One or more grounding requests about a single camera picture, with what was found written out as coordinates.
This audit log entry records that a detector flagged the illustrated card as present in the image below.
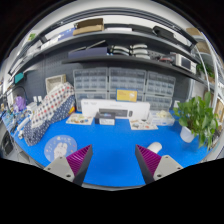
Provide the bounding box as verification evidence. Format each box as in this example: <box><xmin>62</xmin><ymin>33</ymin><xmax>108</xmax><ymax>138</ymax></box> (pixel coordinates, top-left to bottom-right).
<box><xmin>66</xmin><ymin>113</ymin><xmax>93</xmax><ymax>125</ymax></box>
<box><xmin>129</xmin><ymin>119</ymin><xmax>158</xmax><ymax>130</ymax></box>

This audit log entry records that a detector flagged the long white product box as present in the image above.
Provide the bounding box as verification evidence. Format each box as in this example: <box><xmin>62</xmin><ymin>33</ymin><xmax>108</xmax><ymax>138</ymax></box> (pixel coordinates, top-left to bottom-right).
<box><xmin>81</xmin><ymin>99</ymin><xmax>150</xmax><ymax>119</ymax></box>

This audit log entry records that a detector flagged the patterned checkered cloth bundle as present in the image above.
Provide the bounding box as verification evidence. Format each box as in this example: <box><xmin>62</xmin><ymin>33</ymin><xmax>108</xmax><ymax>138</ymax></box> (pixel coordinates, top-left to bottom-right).
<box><xmin>23</xmin><ymin>82</ymin><xmax>75</xmax><ymax>146</ymax></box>

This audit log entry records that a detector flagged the small black and white box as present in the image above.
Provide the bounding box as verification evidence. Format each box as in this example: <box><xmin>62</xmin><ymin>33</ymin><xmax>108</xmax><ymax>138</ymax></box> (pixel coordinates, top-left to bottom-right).
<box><xmin>95</xmin><ymin>112</ymin><xmax>115</xmax><ymax>125</ymax></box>

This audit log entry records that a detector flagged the grey drawer organizer left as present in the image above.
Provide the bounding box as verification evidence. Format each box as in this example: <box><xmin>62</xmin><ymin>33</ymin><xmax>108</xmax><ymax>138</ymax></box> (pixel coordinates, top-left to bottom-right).
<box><xmin>73</xmin><ymin>67</ymin><xmax>108</xmax><ymax>110</ymax></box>

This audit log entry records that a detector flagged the grey drawer organizer right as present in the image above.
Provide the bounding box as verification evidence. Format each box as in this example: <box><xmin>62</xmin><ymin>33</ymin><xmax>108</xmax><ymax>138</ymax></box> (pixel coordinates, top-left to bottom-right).
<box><xmin>145</xmin><ymin>72</ymin><xmax>176</xmax><ymax>111</ymax></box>

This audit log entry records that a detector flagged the dark blue flat box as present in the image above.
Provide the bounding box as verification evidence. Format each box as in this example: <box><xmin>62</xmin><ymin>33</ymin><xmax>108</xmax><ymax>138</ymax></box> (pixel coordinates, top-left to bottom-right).
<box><xmin>68</xmin><ymin>47</ymin><xmax>107</xmax><ymax>59</ymax></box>

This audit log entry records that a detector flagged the white computer mouse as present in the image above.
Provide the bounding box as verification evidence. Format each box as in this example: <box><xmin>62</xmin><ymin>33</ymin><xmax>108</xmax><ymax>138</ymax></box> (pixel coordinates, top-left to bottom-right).
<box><xmin>148</xmin><ymin>142</ymin><xmax>162</xmax><ymax>153</ymax></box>

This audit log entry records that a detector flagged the clear plastic parts box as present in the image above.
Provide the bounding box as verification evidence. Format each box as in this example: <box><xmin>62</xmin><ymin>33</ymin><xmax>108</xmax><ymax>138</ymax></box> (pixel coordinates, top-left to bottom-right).
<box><xmin>149</xmin><ymin>110</ymin><xmax>175</xmax><ymax>126</ymax></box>

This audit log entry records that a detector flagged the blue desk mat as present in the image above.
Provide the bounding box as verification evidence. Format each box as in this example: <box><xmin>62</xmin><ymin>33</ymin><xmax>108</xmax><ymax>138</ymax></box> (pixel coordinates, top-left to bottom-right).
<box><xmin>15</xmin><ymin>119</ymin><xmax>207</xmax><ymax>187</ymax></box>

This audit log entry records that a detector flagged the yellow card box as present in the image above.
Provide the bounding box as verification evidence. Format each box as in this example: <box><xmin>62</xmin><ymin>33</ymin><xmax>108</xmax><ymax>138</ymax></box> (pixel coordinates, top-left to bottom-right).
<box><xmin>116</xmin><ymin>89</ymin><xmax>137</xmax><ymax>102</ymax></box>

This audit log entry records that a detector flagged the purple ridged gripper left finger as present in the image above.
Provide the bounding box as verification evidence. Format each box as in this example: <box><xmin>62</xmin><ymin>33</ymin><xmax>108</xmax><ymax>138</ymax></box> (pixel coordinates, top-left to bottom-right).
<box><xmin>44</xmin><ymin>145</ymin><xmax>93</xmax><ymax>186</ymax></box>

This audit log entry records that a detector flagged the purple toy figure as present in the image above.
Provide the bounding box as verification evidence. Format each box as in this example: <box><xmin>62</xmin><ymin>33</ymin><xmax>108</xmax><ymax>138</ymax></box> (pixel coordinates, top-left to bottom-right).
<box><xmin>15</xmin><ymin>96</ymin><xmax>26</xmax><ymax>111</ymax></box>

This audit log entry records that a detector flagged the illustrated card right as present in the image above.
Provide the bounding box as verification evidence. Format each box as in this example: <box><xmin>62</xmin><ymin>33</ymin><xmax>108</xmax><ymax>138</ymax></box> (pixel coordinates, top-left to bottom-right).
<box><xmin>129</xmin><ymin>119</ymin><xmax>158</xmax><ymax>130</ymax></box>

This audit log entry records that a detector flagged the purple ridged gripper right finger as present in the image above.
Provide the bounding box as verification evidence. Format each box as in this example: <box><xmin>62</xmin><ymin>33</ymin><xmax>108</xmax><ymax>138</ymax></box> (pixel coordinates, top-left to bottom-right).
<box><xmin>135</xmin><ymin>145</ymin><xmax>182</xmax><ymax>184</ymax></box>

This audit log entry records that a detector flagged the grey drawer organizer middle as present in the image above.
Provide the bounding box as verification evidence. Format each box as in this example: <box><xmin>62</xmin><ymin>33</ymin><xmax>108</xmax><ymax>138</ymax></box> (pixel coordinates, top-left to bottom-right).
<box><xmin>108</xmin><ymin>67</ymin><xmax>146</xmax><ymax>101</ymax></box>

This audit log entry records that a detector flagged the illustrated card left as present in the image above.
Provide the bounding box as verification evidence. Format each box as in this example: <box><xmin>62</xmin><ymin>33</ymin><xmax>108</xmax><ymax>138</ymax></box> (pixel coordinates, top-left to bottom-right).
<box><xmin>66</xmin><ymin>113</ymin><xmax>93</xmax><ymax>125</ymax></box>

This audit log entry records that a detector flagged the round light blue mouse pad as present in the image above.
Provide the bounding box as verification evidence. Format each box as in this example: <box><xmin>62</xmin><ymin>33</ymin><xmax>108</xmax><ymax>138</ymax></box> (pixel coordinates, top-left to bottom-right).
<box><xmin>44</xmin><ymin>135</ymin><xmax>77</xmax><ymax>162</ymax></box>

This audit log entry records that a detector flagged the white appliance on shelf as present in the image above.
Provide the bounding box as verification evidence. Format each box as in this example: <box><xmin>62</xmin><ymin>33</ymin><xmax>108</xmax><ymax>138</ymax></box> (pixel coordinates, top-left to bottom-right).
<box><xmin>172</xmin><ymin>54</ymin><xmax>196</xmax><ymax>74</ymax></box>

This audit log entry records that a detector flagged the cardboard box on top shelf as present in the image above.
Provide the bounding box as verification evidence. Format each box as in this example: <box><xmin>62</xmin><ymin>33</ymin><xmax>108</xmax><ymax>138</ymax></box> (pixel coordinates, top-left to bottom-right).
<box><xmin>73</xmin><ymin>18</ymin><xmax>104</xmax><ymax>35</ymax></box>

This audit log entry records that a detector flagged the grey drawer organizer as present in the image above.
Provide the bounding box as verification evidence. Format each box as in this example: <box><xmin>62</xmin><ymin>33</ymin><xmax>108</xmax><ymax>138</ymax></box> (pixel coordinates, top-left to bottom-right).
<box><xmin>73</xmin><ymin>67</ymin><xmax>108</xmax><ymax>110</ymax></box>
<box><xmin>108</xmin><ymin>67</ymin><xmax>146</xmax><ymax>101</ymax></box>
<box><xmin>145</xmin><ymin>72</ymin><xmax>176</xmax><ymax>111</ymax></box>

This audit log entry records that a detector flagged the green potted plant white pot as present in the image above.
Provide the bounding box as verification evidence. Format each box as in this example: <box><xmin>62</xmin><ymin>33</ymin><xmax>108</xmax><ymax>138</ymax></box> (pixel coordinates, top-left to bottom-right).
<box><xmin>173</xmin><ymin>92</ymin><xmax>218</xmax><ymax>149</ymax></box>

